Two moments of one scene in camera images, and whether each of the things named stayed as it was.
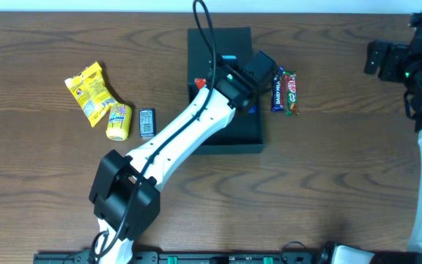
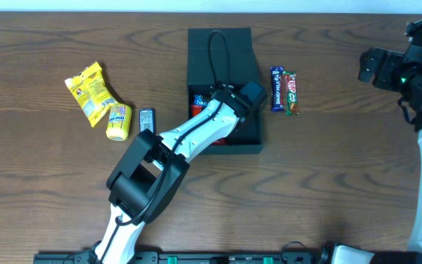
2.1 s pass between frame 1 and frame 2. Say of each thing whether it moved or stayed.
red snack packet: moved
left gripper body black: moved
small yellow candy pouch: stayed
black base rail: stayed
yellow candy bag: stayed
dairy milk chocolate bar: stayed
